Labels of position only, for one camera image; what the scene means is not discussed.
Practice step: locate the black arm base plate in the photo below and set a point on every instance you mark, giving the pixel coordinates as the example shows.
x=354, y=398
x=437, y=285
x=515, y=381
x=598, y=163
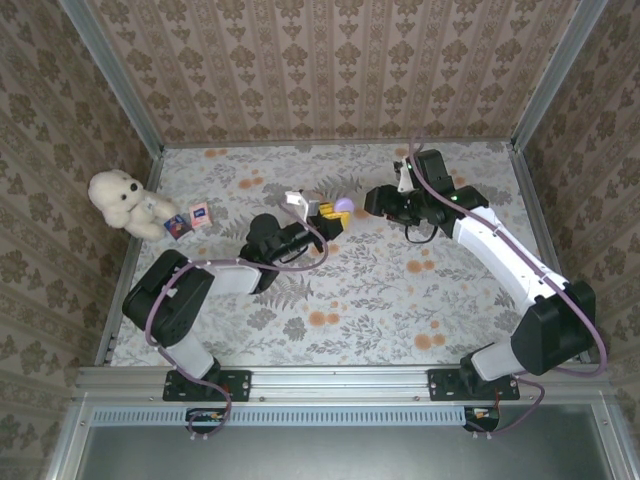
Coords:
x=240, y=385
x=440, y=385

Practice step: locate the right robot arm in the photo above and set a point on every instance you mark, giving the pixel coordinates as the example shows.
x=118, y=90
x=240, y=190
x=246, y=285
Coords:
x=555, y=325

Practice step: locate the wide aluminium base beam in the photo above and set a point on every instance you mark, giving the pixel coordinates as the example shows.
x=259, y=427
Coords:
x=340, y=382

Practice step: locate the white teddy bear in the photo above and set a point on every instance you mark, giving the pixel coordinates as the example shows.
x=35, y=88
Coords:
x=125, y=205

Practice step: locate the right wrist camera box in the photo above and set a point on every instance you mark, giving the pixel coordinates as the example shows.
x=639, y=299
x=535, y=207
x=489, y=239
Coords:
x=404, y=177

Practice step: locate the aluminium corner post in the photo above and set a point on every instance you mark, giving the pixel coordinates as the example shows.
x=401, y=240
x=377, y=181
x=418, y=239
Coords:
x=115, y=80
x=555, y=75

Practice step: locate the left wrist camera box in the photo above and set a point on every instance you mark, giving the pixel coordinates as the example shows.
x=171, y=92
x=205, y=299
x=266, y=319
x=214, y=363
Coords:
x=300, y=201

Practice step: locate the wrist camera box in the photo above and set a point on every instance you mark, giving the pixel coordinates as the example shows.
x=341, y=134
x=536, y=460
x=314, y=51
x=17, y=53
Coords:
x=300, y=201
x=404, y=177

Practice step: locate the pink Tempo tissue pack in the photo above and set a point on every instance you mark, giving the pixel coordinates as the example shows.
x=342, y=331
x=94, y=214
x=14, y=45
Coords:
x=200, y=215

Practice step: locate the grey metal sheet panel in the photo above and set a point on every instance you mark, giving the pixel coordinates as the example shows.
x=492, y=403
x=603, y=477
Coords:
x=340, y=455

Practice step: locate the purple earbud charging case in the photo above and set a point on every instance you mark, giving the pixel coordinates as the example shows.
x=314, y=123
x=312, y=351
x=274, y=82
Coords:
x=344, y=205

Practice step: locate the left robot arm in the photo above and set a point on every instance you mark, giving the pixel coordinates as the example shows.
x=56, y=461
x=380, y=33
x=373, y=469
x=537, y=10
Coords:
x=165, y=300

